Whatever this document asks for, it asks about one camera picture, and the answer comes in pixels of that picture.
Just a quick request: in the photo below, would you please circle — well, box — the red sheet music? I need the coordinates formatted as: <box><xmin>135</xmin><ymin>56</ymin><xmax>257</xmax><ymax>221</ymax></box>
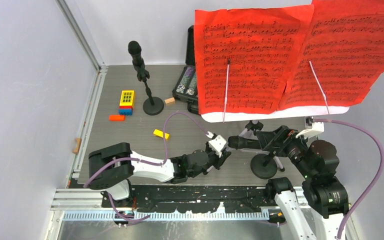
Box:
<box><xmin>194</xmin><ymin>4</ymin><xmax>315</xmax><ymax>114</ymax></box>
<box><xmin>279</xmin><ymin>0</ymin><xmax>384</xmax><ymax>110</ymax></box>

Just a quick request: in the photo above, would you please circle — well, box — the wooden block on rail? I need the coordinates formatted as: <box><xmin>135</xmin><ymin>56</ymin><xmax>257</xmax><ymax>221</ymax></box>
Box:
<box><xmin>72</xmin><ymin>137</ymin><xmax>82</xmax><ymax>155</ymax></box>

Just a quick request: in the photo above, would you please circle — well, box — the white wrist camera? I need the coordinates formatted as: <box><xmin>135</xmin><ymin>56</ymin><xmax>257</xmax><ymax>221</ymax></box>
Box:
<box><xmin>295</xmin><ymin>116</ymin><xmax>325</xmax><ymax>139</ymax></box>
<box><xmin>206</xmin><ymin>131</ymin><xmax>228</xmax><ymax>158</ymax></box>

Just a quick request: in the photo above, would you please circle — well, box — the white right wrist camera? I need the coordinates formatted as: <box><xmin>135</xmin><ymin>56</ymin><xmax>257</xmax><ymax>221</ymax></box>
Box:
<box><xmin>295</xmin><ymin>116</ymin><xmax>325</xmax><ymax>139</ymax></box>

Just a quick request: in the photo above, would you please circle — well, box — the orange flat toy brick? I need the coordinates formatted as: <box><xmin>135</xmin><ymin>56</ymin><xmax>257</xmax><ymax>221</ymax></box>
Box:
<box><xmin>108</xmin><ymin>115</ymin><xmax>126</xmax><ymax>122</ymax></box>

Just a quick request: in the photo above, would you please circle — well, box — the red toy brick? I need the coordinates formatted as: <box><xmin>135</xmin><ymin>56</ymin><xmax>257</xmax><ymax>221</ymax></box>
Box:
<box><xmin>119</xmin><ymin>106</ymin><xmax>134</xmax><ymax>110</ymax></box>

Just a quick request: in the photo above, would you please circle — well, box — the small wooden block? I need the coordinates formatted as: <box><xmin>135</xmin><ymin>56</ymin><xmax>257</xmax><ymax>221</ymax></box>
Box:
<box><xmin>164</xmin><ymin>97</ymin><xmax>176</xmax><ymax>106</ymax></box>

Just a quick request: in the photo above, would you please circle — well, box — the red sheet music right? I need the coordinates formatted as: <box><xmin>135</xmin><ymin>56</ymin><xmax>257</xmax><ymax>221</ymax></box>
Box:
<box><xmin>279</xmin><ymin>0</ymin><xmax>384</xmax><ymax>110</ymax></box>

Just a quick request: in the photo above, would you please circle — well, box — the black poker chip case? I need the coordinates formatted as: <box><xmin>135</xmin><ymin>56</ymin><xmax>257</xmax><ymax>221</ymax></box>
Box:
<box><xmin>172</xmin><ymin>25</ymin><xmax>199</xmax><ymax>115</ymax></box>

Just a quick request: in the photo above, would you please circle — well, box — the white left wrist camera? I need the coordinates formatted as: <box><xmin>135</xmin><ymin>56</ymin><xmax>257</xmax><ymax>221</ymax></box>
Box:
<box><xmin>206</xmin><ymin>131</ymin><xmax>228</xmax><ymax>158</ymax></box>

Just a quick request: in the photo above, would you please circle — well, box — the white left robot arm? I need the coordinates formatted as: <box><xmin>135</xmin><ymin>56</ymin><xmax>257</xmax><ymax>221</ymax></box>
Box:
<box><xmin>83</xmin><ymin>142</ymin><xmax>232</xmax><ymax>207</ymax></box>

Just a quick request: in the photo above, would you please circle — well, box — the black microphone plain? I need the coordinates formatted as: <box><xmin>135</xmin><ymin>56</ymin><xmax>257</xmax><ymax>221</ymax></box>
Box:
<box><xmin>227</xmin><ymin>135</ymin><xmax>273</xmax><ymax>150</ymax></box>

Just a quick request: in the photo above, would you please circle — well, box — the red sheet music left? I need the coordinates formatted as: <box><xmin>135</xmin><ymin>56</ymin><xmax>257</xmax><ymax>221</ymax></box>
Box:
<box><xmin>194</xmin><ymin>4</ymin><xmax>315</xmax><ymax>114</ymax></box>

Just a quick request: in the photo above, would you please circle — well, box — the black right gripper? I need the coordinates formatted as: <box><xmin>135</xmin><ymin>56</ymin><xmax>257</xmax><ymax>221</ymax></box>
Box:
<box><xmin>255</xmin><ymin>122</ymin><xmax>315</xmax><ymax>177</ymax></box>

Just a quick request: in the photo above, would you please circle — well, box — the yellow grid toy brick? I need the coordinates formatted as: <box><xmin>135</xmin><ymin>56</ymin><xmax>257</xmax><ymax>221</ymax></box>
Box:
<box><xmin>119</xmin><ymin>90</ymin><xmax>135</xmax><ymax>108</ymax></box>

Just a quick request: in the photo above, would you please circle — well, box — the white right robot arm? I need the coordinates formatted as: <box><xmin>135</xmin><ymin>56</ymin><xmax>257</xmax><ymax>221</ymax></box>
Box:
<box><xmin>251</xmin><ymin>122</ymin><xmax>349</xmax><ymax>240</ymax></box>

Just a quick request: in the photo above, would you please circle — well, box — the small yellow block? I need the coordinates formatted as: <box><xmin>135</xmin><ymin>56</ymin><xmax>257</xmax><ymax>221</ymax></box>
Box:
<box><xmin>153</xmin><ymin>129</ymin><xmax>170</xmax><ymax>141</ymax></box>

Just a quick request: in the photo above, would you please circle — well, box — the black round-base mic stand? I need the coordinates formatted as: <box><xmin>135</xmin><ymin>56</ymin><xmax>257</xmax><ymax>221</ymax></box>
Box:
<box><xmin>250</xmin><ymin>151</ymin><xmax>280</xmax><ymax>180</ymax></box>
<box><xmin>132</xmin><ymin>57</ymin><xmax>164</xmax><ymax>116</ymax></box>

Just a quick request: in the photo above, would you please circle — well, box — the blue toy brick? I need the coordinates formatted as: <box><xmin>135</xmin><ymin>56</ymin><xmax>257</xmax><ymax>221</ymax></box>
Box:
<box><xmin>118</xmin><ymin>108</ymin><xmax>133</xmax><ymax>116</ymax></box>

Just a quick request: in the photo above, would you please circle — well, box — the lilac tripod music stand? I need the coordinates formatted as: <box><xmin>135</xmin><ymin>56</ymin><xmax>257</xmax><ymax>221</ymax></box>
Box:
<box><xmin>198</xmin><ymin>59</ymin><xmax>351</xmax><ymax>173</ymax></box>

